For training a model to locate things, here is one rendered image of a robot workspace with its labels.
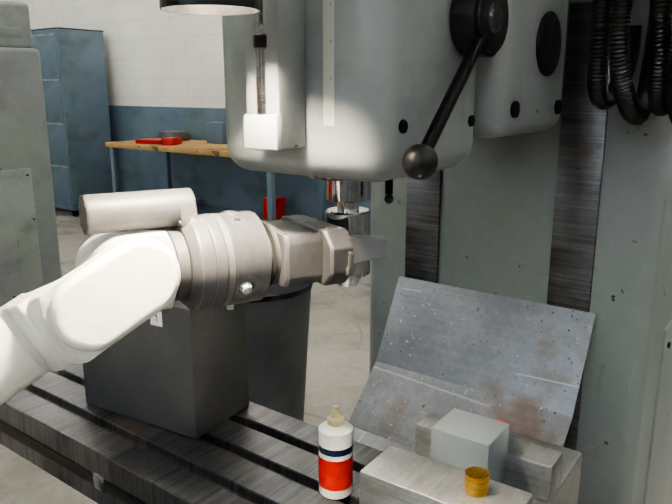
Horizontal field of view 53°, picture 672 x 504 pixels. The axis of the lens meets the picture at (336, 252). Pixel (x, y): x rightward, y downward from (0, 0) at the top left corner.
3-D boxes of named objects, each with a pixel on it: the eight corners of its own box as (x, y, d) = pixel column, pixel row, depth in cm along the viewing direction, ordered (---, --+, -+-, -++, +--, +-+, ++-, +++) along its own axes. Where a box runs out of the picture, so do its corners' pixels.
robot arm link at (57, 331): (197, 286, 57) (55, 389, 51) (165, 276, 64) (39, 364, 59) (155, 222, 55) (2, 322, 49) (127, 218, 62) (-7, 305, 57)
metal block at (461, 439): (485, 502, 64) (489, 445, 62) (428, 482, 67) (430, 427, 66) (506, 477, 68) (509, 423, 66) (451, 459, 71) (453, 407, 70)
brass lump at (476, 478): (482, 500, 59) (483, 482, 59) (459, 492, 61) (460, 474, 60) (492, 488, 61) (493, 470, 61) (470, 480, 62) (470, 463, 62)
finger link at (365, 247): (383, 259, 71) (333, 267, 68) (384, 230, 70) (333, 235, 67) (392, 263, 70) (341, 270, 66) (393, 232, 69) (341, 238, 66)
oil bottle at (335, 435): (339, 504, 77) (339, 417, 75) (311, 492, 79) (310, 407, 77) (359, 488, 80) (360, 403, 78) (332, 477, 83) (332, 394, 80)
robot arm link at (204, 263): (235, 313, 60) (105, 335, 54) (195, 297, 69) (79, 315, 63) (225, 185, 59) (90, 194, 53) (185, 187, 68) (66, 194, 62)
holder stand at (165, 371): (196, 440, 91) (188, 300, 86) (84, 404, 102) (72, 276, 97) (250, 405, 101) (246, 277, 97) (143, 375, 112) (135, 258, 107)
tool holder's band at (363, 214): (316, 219, 70) (316, 209, 70) (346, 213, 74) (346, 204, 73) (350, 225, 67) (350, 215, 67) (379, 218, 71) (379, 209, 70)
